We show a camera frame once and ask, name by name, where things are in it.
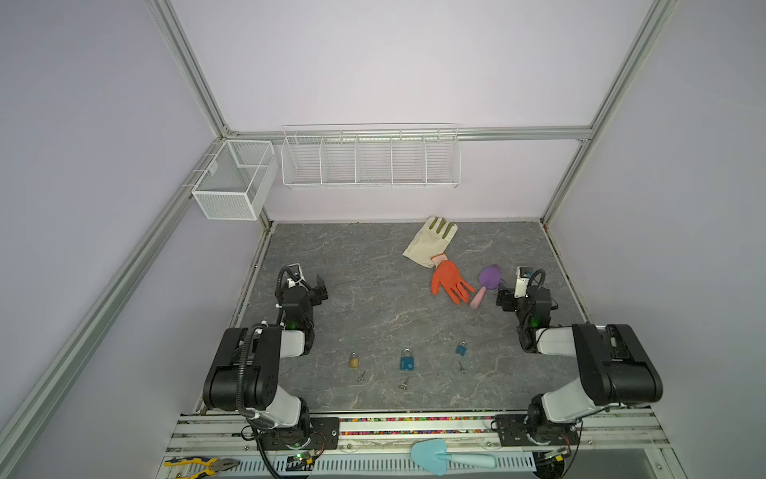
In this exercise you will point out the white wire wall shelf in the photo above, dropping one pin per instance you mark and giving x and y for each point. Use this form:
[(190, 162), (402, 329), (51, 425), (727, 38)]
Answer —
[(371, 156)]

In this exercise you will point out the white mesh box basket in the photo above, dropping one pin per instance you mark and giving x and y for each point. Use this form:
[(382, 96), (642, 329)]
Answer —
[(235, 184)]

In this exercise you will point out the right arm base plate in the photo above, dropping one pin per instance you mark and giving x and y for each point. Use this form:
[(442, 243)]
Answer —
[(514, 430)]

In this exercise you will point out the large blue padlock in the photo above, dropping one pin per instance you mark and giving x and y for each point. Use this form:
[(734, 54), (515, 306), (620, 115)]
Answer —
[(407, 360)]

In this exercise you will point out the colourful bead strip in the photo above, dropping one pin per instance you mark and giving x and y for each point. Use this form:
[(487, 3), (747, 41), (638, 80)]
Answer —
[(428, 424)]

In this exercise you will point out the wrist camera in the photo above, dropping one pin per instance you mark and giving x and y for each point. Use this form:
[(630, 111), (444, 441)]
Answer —
[(524, 275), (295, 273)]

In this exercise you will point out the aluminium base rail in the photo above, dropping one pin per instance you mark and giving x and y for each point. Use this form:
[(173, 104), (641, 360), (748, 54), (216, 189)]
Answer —
[(381, 443)]

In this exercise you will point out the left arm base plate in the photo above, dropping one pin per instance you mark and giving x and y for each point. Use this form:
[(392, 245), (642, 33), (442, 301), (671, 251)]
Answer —
[(323, 432)]

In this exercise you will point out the red rubber glove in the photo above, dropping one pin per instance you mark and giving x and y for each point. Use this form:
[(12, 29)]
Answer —
[(448, 277)]

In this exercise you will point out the white slotted cable duct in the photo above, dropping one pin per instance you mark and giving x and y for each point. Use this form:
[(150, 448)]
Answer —
[(400, 465)]

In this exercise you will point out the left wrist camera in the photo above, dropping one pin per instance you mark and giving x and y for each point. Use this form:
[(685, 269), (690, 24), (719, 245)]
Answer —
[(295, 273)]

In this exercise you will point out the purple pink toy trowel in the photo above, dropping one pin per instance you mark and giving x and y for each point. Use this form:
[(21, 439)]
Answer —
[(490, 278)]

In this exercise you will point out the cream work glove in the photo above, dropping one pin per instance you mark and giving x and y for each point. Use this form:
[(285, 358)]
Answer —
[(431, 240)]

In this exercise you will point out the small blue padlock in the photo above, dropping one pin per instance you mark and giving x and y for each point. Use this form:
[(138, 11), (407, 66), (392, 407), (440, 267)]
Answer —
[(461, 347)]

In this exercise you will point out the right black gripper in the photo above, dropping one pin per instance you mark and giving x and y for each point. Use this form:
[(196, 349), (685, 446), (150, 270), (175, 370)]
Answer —
[(509, 298)]

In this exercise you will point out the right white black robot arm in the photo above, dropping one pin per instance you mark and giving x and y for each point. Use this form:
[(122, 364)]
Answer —
[(614, 369)]

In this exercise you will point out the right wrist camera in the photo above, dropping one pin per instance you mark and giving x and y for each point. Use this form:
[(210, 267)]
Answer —
[(524, 275)]

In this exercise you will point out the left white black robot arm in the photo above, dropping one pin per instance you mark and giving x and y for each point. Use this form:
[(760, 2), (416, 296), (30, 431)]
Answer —
[(244, 375)]

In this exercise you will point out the yellow handled pliers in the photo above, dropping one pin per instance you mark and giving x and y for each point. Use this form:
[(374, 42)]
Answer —
[(210, 466)]

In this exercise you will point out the teal toy trowel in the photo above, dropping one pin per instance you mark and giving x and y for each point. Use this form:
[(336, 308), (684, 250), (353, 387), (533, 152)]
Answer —
[(432, 456)]

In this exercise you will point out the brass padlock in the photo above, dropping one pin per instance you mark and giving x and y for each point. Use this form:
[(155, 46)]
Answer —
[(354, 361)]

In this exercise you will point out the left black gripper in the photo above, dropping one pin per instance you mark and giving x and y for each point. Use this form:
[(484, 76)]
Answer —
[(314, 290)]

